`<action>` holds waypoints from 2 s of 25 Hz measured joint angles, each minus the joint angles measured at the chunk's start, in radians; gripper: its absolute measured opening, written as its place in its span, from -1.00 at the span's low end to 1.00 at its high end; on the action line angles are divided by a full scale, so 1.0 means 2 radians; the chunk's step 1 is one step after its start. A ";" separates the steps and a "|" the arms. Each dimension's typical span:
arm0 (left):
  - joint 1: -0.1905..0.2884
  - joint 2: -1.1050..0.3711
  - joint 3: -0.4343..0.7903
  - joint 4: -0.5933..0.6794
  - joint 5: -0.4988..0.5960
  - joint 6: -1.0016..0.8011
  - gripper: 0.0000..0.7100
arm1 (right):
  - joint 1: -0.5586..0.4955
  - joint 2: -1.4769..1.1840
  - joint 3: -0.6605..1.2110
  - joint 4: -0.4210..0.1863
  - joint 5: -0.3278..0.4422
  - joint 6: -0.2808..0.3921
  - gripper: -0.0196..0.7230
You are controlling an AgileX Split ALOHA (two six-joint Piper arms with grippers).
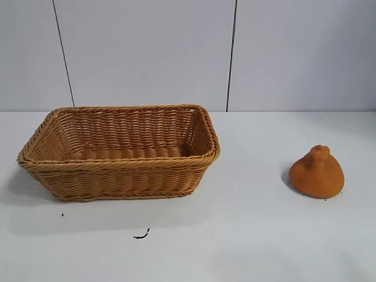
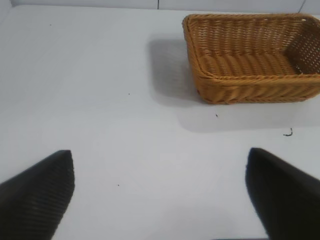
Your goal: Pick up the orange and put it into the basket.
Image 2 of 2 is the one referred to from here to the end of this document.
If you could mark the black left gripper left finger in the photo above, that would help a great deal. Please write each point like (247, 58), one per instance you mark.
(32, 197)

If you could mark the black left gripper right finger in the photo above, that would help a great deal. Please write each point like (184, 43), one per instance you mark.
(282, 192)

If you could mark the rectangular woven wicker basket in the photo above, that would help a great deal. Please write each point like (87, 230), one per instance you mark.
(250, 62)

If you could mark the small black curved scrap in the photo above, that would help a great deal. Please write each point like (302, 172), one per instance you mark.
(288, 133)

